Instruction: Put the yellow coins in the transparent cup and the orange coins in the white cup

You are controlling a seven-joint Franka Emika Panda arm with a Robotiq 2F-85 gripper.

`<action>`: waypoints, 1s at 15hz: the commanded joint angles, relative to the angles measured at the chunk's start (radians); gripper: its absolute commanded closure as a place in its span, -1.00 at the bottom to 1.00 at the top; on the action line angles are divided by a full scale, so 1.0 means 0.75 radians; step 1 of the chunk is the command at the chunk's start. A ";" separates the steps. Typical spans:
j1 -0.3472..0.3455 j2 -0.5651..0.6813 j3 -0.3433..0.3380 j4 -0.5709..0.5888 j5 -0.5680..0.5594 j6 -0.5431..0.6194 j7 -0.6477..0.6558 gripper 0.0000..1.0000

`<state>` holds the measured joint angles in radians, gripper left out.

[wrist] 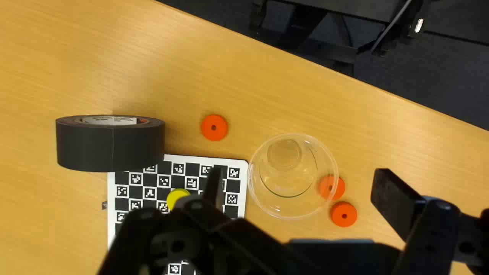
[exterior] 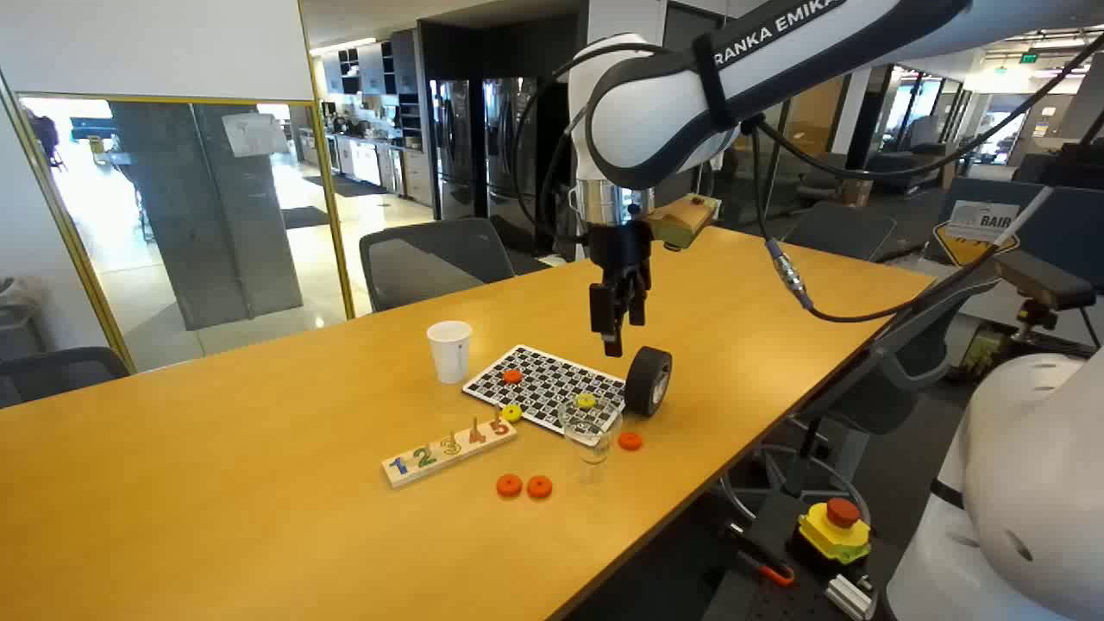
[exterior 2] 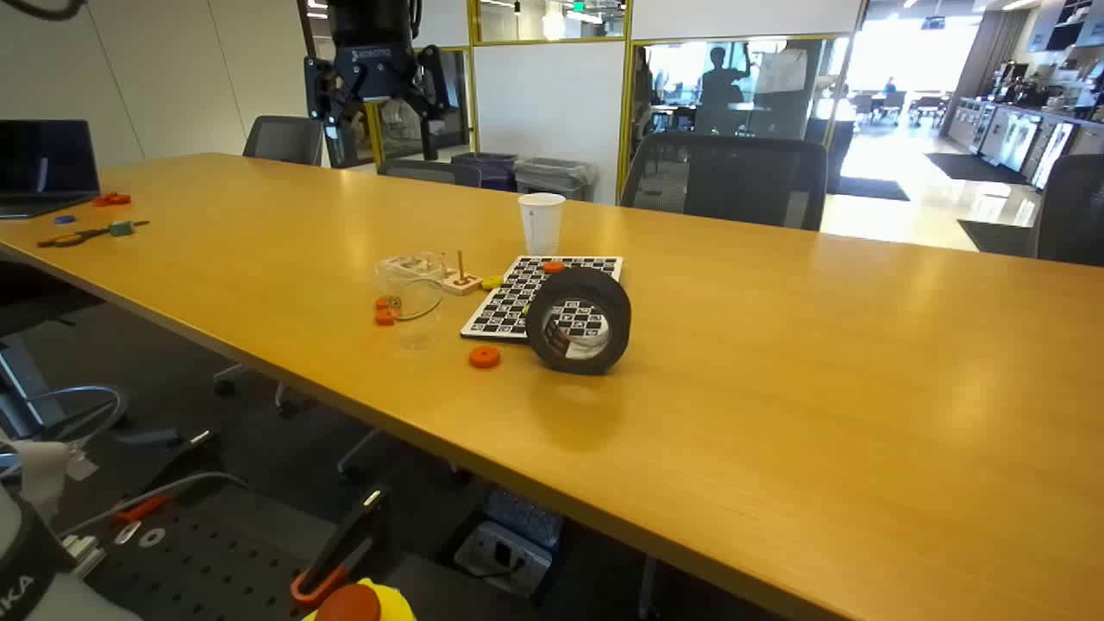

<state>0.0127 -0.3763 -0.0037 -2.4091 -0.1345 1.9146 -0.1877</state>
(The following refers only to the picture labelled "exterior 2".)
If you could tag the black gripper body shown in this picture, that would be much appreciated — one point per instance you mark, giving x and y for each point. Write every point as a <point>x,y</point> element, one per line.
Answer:
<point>365,82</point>

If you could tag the yellow coin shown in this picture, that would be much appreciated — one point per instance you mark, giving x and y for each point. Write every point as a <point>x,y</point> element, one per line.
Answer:
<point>490,284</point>

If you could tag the white paper cup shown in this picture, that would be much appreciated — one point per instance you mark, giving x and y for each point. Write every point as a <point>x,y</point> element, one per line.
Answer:
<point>540,225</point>

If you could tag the grey office chair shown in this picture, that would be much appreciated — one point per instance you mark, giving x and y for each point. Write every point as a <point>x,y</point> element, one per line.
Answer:
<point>422,140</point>
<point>285,140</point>

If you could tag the thin wooden peg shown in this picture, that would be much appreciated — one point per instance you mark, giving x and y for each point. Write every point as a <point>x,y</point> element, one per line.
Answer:
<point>460,262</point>

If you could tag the black white marker checkerboard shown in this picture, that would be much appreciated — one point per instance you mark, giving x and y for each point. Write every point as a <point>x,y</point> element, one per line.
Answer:
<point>511,305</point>

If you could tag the small red toy piece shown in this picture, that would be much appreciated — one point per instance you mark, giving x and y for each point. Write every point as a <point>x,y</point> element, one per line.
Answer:
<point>112,198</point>

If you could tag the black tape roll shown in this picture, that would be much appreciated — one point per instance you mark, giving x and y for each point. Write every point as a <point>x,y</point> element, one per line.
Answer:
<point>577,322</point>

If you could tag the black laptop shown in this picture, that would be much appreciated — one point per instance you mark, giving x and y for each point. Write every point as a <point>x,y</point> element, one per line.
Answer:
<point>46,160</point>

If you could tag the person in dark clothes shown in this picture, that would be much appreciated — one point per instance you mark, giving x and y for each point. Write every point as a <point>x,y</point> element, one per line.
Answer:
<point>717,82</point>

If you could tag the black orange clamp tool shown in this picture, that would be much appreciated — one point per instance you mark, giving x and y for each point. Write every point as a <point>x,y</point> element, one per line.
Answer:
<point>338,554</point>

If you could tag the grey floor power box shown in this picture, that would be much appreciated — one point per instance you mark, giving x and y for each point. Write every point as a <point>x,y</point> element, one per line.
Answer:
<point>506,554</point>

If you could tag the black perforated breadboard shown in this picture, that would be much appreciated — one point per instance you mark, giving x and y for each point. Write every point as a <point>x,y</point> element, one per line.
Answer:
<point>219,562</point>

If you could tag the yellow red emergency stop button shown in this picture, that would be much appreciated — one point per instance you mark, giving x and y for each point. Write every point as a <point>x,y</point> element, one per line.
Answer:
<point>363,602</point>

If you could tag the dark office chair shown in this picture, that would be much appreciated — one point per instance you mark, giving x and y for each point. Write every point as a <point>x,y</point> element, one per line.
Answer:
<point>1070,211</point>

